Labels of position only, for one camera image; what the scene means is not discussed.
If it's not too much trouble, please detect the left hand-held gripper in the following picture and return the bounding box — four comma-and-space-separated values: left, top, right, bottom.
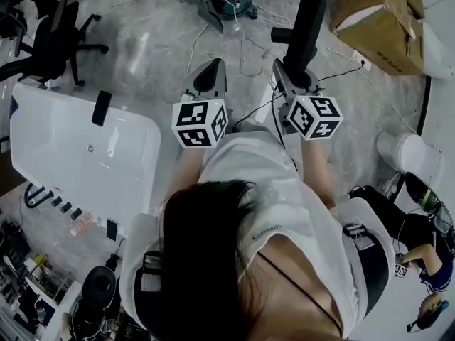
171, 58, 230, 149

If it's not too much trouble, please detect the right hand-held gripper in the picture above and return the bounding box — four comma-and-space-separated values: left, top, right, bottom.
272, 58, 345, 141

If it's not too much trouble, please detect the grey vacuum floor nozzle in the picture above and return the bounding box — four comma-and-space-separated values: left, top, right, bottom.
182, 0, 225, 34

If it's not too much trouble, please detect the person's left forearm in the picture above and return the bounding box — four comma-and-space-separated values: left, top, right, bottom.
171, 144, 209, 195

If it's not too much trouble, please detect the person's right forearm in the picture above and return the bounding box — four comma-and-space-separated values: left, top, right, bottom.
299, 137, 338, 210

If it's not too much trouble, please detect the long white power strip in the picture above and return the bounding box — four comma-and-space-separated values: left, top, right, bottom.
252, 82, 277, 124

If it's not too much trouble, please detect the brown cardboard box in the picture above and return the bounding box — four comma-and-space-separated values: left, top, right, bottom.
329, 0, 426, 77

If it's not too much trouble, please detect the black rectangular pad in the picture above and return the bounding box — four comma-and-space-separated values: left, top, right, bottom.
91, 90, 114, 128

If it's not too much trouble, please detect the person's white shirt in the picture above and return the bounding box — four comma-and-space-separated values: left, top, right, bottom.
119, 130, 397, 337

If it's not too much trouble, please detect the white toilet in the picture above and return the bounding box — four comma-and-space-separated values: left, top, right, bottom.
375, 131, 446, 188

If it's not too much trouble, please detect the white bathtub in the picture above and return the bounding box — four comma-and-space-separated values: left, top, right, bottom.
9, 82, 163, 227

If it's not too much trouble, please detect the white curved tub shell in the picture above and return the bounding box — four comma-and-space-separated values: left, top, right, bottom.
405, 0, 455, 82

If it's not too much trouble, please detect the black office chair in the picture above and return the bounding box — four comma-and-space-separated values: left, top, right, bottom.
0, 0, 109, 87

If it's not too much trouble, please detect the dark green-labelled device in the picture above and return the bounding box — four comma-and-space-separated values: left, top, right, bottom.
404, 171, 444, 213

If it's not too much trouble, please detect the pink translucent bottle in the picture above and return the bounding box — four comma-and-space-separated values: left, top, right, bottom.
70, 214, 95, 237

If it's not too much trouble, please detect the black curved faucet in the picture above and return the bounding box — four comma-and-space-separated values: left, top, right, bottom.
23, 182, 55, 210

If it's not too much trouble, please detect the black round stool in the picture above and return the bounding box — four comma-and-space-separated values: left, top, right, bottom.
80, 264, 119, 310

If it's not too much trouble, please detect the cluttered equipment shelf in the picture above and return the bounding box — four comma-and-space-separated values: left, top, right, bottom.
0, 207, 83, 341

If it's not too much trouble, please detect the white floor cable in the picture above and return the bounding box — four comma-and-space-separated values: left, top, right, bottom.
176, 0, 271, 78

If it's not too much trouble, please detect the black power strip cable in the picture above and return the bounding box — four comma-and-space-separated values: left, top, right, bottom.
316, 60, 366, 83

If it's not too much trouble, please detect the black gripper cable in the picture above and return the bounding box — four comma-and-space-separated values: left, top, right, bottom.
227, 91, 299, 173

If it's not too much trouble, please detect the black thin neck cord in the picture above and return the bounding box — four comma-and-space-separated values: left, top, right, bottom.
257, 251, 344, 337

